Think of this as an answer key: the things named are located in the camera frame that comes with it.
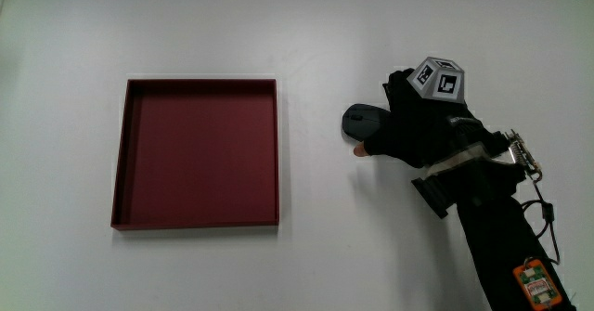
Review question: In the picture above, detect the person's right forearm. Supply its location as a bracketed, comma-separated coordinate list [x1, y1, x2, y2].
[411, 136, 577, 311]

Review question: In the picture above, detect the metal wrist connector board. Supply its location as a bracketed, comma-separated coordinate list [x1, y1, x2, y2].
[502, 128, 544, 183]

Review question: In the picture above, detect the black computer mouse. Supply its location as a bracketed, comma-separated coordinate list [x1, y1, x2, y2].
[342, 103, 392, 142]

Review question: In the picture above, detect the thin black cable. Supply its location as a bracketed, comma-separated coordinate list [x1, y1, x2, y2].
[520, 178, 562, 265]

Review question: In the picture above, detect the dark red square tray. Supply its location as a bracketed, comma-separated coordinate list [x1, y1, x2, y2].
[110, 78, 280, 231]

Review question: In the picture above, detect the orange circuit board module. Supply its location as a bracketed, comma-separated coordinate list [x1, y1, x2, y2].
[511, 257, 564, 311]

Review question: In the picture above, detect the white desk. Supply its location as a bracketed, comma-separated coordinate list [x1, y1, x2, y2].
[0, 0, 594, 311]

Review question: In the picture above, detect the person's right hand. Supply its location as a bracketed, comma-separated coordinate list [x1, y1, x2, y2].
[353, 56, 510, 169]

